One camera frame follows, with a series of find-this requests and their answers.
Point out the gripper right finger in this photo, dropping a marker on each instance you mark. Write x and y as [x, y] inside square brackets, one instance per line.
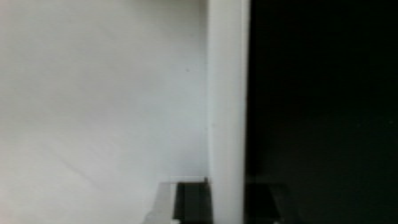
[269, 204]

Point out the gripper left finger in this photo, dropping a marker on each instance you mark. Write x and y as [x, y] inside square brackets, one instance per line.
[192, 203]

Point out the white square tabletop part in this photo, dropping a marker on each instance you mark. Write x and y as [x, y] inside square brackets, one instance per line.
[123, 75]

